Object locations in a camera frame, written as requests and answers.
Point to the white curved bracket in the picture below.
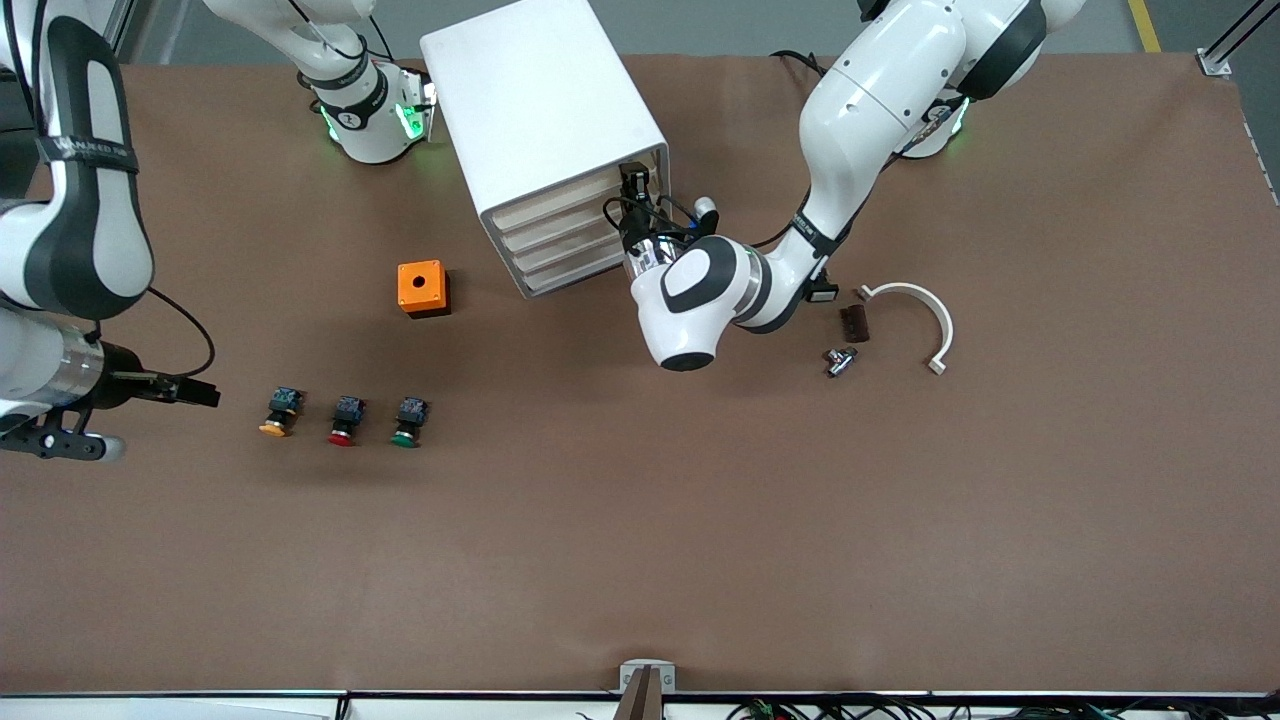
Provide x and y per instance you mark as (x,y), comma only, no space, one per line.
(935,305)

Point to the silver metal fitting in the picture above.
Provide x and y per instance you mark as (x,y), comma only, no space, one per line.
(842,361)

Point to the aluminium frame profile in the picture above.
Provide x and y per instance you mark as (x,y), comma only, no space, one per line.
(1215,62)
(120,25)

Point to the white drawer cabinet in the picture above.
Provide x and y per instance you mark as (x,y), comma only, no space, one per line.
(540,100)

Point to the brown terminal block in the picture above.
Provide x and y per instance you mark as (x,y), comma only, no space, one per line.
(858,324)

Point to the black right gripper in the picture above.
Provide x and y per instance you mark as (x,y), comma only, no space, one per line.
(122,386)

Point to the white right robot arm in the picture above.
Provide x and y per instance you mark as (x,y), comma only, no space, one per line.
(60,250)

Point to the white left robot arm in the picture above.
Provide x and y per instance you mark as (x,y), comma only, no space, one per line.
(870,90)

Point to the black switch with white face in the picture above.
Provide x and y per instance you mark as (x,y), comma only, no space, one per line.
(825,294)

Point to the orange box with hole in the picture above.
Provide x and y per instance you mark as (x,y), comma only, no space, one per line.
(420,285)

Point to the red mushroom push button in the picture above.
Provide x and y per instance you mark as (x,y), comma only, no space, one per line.
(346,415)

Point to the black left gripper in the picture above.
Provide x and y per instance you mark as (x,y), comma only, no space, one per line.
(634,237)

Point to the white plastic drawer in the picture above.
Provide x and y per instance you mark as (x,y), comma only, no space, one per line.
(580,265)
(570,245)
(560,199)
(560,224)

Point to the grey metal mounting bracket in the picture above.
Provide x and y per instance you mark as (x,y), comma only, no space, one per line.
(647,690)

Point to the green mushroom push button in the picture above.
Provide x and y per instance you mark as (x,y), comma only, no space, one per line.
(409,416)

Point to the yellow mushroom push button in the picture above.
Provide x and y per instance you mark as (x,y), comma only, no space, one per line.
(282,405)

